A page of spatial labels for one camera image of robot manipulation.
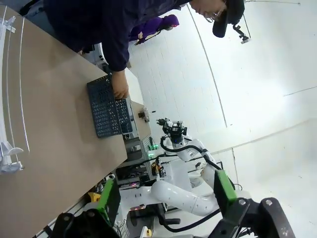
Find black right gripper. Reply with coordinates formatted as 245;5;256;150
162;120;188;140

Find yellow emergency stop button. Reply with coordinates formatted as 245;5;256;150
86;192;102;203

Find person in navy jacket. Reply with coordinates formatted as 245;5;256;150
19;0;246;74

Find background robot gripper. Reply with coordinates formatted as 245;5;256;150
138;108;151;122

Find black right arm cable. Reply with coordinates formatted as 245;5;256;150
159;135;236;231

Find electronics rack under table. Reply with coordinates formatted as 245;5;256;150
115;138;159;191

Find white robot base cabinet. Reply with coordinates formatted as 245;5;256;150
162;165;193;193

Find white wire can dispenser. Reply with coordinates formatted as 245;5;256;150
0;4;32;176

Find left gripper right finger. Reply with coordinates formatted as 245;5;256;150
214;170;295;238

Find figure in purple hoodie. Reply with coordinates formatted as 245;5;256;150
128;14;180;47

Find person's left hand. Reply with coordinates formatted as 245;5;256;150
110;70;130;100

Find light wooden side table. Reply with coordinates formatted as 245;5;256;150
130;100;151;139

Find yellow black pendant switch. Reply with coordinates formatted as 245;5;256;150
152;160;165;177

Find grey perforated plastic basket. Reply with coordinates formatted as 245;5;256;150
86;75;132;139

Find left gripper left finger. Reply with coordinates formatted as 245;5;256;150
53;178;122;238

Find person's left forearm navy sleeve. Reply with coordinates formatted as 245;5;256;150
103;29;131;73

